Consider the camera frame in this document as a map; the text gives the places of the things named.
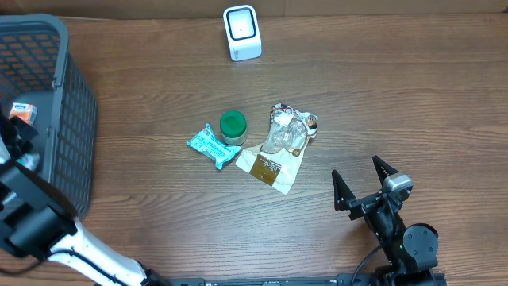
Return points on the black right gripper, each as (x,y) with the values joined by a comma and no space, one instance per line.
(344,195)

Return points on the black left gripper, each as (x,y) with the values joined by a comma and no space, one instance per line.
(22,129)

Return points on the orange tissue pack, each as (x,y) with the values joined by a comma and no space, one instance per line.
(26,112)

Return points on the beige clear snack bag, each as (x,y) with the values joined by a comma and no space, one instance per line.
(277,160)

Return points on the green lid jar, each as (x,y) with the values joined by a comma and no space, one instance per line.
(233,127)

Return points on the light teal wrapper pack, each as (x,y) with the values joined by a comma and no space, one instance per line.
(207,144)

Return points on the teal tissue pack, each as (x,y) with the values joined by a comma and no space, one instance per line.
(29,160)

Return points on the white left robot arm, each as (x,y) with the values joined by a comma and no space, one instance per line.
(39,221)

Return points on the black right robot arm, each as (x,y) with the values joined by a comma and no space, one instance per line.
(406,255)

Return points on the white barcode scanner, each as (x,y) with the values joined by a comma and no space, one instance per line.
(242,32)

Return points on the dark grey plastic basket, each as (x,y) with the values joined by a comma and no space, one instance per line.
(37,68)

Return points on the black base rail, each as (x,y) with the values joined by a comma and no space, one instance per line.
(278,282)

